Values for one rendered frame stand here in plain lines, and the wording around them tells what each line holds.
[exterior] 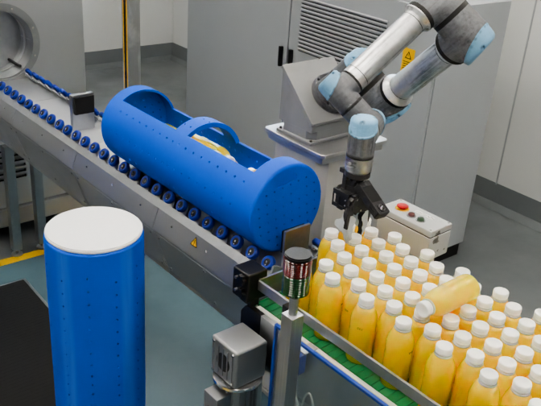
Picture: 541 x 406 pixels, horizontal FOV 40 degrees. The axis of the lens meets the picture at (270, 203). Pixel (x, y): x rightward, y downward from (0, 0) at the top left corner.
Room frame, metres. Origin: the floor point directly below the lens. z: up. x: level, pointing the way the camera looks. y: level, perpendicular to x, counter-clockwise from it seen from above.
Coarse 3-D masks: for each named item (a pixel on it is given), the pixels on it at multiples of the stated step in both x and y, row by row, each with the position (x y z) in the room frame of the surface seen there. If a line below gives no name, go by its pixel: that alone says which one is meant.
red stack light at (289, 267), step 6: (288, 264) 1.40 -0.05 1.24; (294, 264) 1.39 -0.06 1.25; (300, 264) 1.39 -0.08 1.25; (306, 264) 1.40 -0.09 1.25; (288, 270) 1.40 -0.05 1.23; (294, 270) 1.39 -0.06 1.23; (300, 270) 1.39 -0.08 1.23; (306, 270) 1.40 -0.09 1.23; (288, 276) 1.40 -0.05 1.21; (294, 276) 1.39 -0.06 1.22; (300, 276) 1.39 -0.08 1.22; (306, 276) 1.40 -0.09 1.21
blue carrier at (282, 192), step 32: (128, 96) 2.54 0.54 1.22; (160, 96) 2.67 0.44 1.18; (128, 128) 2.41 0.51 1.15; (160, 128) 2.31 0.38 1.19; (192, 128) 2.25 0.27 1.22; (224, 128) 2.32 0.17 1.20; (128, 160) 2.43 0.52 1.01; (160, 160) 2.24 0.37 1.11; (192, 160) 2.13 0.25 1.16; (224, 160) 2.06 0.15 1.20; (256, 160) 2.30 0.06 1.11; (288, 160) 2.01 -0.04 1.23; (192, 192) 2.10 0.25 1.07; (224, 192) 1.99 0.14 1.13; (256, 192) 1.91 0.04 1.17; (288, 192) 1.98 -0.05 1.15; (320, 192) 2.07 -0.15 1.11; (224, 224) 2.03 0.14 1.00; (256, 224) 1.90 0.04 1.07; (288, 224) 1.99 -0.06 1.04
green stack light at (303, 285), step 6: (282, 276) 1.42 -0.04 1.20; (282, 282) 1.41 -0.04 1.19; (288, 282) 1.40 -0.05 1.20; (294, 282) 1.39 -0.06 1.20; (300, 282) 1.39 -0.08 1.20; (306, 282) 1.40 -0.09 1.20; (282, 288) 1.41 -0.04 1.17; (288, 288) 1.40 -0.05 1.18; (294, 288) 1.39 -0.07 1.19; (300, 288) 1.39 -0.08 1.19; (306, 288) 1.40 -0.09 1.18; (288, 294) 1.39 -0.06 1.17; (294, 294) 1.39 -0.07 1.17; (300, 294) 1.39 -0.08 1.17; (306, 294) 1.40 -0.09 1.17
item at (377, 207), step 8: (360, 184) 1.84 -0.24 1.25; (368, 184) 1.86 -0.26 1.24; (360, 192) 1.83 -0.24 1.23; (368, 192) 1.83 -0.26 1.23; (376, 192) 1.84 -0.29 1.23; (368, 200) 1.81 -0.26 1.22; (376, 200) 1.82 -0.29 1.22; (368, 208) 1.80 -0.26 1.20; (376, 208) 1.79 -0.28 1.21; (384, 208) 1.80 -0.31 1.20; (376, 216) 1.78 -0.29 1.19; (384, 216) 1.79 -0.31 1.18
